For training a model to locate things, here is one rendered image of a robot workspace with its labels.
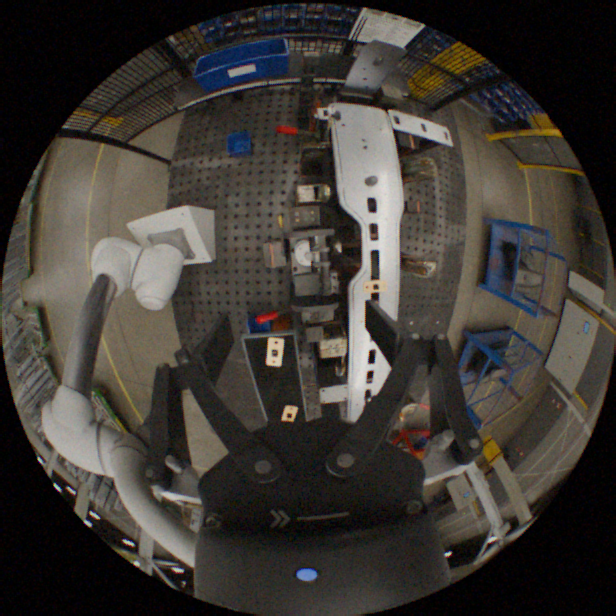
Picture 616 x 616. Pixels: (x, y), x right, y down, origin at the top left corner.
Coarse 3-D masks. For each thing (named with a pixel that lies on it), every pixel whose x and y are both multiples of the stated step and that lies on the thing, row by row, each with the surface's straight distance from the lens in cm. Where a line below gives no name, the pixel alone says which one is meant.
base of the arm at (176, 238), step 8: (160, 232) 89; (168, 232) 86; (176, 232) 83; (152, 240) 91; (160, 240) 86; (168, 240) 84; (176, 240) 85; (184, 240) 86; (184, 248) 87; (184, 256) 87; (192, 256) 92
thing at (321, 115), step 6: (318, 108) 51; (324, 108) 51; (318, 114) 50; (324, 114) 52; (330, 114) 51; (336, 114) 51; (318, 120) 51; (324, 120) 50; (324, 126) 53; (324, 132) 56; (324, 138) 60
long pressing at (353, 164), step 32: (352, 128) 75; (384, 128) 80; (352, 160) 70; (384, 160) 74; (352, 192) 67; (384, 192) 70; (384, 224) 69; (384, 256) 70; (352, 288) 68; (352, 320) 72; (352, 352) 78; (352, 384) 88; (352, 416) 104
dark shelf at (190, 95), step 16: (320, 64) 94; (336, 64) 95; (352, 64) 98; (192, 80) 103; (256, 80) 86; (272, 80) 85; (288, 80) 86; (320, 80) 87; (336, 80) 88; (384, 80) 96; (400, 80) 102; (192, 96) 93; (208, 96) 90
